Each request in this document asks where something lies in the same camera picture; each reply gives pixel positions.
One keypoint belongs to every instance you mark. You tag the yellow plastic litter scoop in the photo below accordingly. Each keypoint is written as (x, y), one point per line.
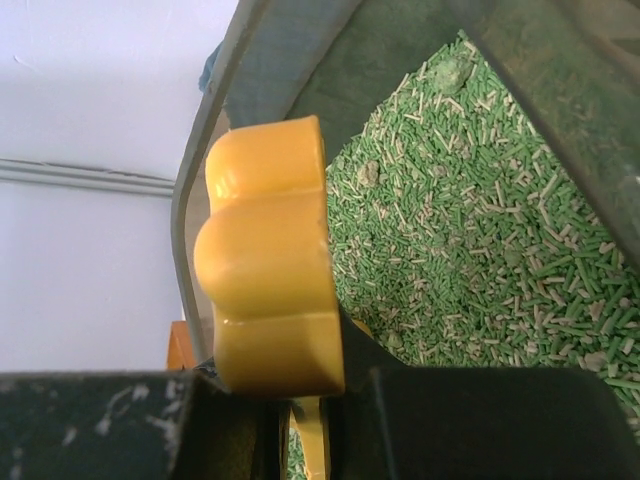
(263, 259)

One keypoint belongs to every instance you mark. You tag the orange compartment tray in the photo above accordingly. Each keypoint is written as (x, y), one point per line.
(180, 354)

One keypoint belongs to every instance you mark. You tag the dark green litter box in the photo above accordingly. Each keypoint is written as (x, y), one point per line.
(482, 172)

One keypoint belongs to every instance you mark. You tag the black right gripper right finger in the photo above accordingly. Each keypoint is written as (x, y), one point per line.
(396, 421)

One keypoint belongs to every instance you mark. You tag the aluminium frame post left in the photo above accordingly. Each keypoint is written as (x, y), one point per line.
(84, 178)

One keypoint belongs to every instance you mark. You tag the dark teal folded cloth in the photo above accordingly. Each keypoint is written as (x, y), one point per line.
(266, 57)

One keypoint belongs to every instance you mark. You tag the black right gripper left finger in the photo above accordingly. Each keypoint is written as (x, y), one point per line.
(137, 425)

